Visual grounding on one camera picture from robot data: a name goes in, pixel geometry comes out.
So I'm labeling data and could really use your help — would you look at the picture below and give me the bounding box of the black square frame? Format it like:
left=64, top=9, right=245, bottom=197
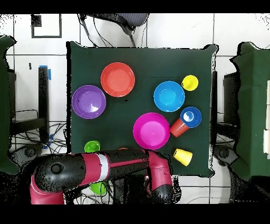
left=31, top=14, right=62, bottom=39

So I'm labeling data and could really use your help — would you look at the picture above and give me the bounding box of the large shallow orange bowl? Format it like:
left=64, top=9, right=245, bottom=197
left=100, top=62, right=136, bottom=98

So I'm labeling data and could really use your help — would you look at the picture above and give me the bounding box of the green plastic cup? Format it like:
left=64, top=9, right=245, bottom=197
left=84, top=140, right=101, bottom=153

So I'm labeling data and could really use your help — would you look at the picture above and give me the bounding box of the grey office chair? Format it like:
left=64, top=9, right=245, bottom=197
left=78, top=13, right=150, bottom=48

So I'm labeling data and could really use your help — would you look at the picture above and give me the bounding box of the red-orange plastic cup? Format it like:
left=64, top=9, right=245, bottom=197
left=169, top=117, right=190, bottom=138

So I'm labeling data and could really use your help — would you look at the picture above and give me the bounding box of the purple plastic bowl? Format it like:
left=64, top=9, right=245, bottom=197
left=71, top=85, right=107, bottom=120

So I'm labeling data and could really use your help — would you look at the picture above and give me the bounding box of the black stand frame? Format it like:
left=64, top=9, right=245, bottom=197
left=9, top=66, right=50, bottom=143
left=211, top=70, right=240, bottom=127

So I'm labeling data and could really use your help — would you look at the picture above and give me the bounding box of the light blue plastic bowl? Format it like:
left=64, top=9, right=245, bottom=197
left=153, top=80, right=186, bottom=113

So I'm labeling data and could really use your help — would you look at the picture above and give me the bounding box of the black chair base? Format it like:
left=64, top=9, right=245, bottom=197
left=9, top=143, right=44, bottom=165

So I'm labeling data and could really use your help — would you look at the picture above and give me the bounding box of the green bowl on floor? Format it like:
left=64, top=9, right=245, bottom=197
left=89, top=181, right=109, bottom=195

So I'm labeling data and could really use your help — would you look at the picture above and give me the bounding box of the grey chair base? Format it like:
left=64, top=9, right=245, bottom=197
left=213, top=144, right=239, bottom=166

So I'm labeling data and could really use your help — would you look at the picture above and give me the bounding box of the blue tape strip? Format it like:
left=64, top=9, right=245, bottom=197
left=39, top=65, right=52, bottom=81

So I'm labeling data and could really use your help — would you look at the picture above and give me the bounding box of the green cloth side table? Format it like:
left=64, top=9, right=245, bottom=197
left=0, top=35, right=21, bottom=175
left=229, top=41, right=270, bottom=181

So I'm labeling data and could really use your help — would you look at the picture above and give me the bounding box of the pink plastic bowl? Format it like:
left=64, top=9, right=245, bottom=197
left=132, top=112, right=171, bottom=151

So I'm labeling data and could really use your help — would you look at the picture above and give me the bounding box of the lemon yellow plastic cup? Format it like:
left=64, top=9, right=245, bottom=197
left=181, top=74, right=199, bottom=92

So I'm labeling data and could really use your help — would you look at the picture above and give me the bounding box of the tangle of floor cables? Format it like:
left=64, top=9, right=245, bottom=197
left=10, top=121, right=114, bottom=204

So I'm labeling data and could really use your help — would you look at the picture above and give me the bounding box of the dark green tablecloth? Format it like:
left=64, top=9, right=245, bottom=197
left=66, top=41, right=218, bottom=176

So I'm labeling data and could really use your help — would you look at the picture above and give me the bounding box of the golden yellow plastic cup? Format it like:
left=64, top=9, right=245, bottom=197
left=173, top=148, right=193, bottom=167

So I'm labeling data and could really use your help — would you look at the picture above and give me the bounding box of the small dark blue bowl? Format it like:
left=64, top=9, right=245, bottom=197
left=179, top=106, right=203, bottom=129

